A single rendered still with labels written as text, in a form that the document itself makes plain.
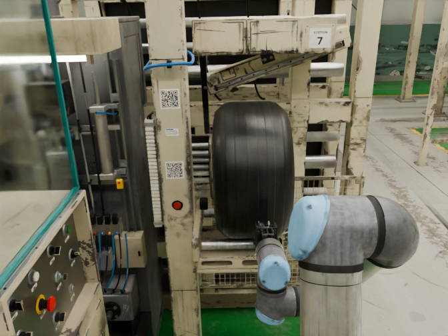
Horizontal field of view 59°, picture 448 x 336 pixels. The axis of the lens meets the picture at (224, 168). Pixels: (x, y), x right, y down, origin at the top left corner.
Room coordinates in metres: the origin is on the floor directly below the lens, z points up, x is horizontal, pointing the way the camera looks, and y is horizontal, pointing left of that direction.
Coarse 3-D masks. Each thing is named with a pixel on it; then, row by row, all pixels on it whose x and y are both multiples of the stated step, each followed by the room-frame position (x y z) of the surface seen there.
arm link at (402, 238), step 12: (384, 204) 0.63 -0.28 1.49; (396, 204) 0.64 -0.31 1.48; (384, 216) 0.74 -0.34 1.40; (396, 216) 0.61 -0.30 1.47; (408, 216) 0.63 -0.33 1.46; (396, 228) 0.60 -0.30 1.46; (408, 228) 0.61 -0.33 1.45; (396, 240) 0.59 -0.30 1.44; (408, 240) 0.60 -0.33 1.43; (384, 252) 0.59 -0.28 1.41; (396, 252) 0.60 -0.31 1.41; (408, 252) 0.61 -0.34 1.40; (372, 264) 0.65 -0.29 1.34; (384, 264) 0.64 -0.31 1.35; (396, 264) 0.63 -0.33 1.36; (372, 276) 0.73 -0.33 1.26
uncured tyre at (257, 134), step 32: (224, 128) 1.40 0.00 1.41; (256, 128) 1.39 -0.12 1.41; (288, 128) 1.43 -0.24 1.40; (224, 160) 1.32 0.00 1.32; (256, 160) 1.31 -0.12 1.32; (288, 160) 1.33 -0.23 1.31; (224, 192) 1.29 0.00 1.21; (256, 192) 1.28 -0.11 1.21; (288, 192) 1.29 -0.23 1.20; (224, 224) 1.31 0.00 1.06; (288, 224) 1.35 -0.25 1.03
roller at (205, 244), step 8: (200, 240) 1.42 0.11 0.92; (208, 240) 1.42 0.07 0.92; (216, 240) 1.42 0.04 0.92; (224, 240) 1.42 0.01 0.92; (232, 240) 1.42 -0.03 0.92; (240, 240) 1.42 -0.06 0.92; (248, 240) 1.42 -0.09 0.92; (280, 240) 1.41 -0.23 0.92; (200, 248) 1.40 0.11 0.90; (208, 248) 1.40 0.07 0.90; (216, 248) 1.40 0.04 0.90; (224, 248) 1.40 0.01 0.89; (232, 248) 1.40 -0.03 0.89; (240, 248) 1.40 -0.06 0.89; (248, 248) 1.40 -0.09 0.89
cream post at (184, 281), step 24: (144, 0) 1.49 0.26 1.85; (168, 0) 1.48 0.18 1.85; (168, 24) 1.48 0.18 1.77; (168, 48) 1.48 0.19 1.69; (168, 72) 1.48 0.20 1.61; (168, 120) 1.48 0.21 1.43; (168, 144) 1.48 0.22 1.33; (192, 168) 1.56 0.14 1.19; (168, 192) 1.48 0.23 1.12; (192, 192) 1.49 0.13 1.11; (168, 216) 1.48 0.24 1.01; (192, 216) 1.48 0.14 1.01; (168, 240) 1.48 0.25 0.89; (168, 264) 1.48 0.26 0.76; (192, 264) 1.48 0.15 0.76; (192, 288) 1.48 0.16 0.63; (192, 312) 1.48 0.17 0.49
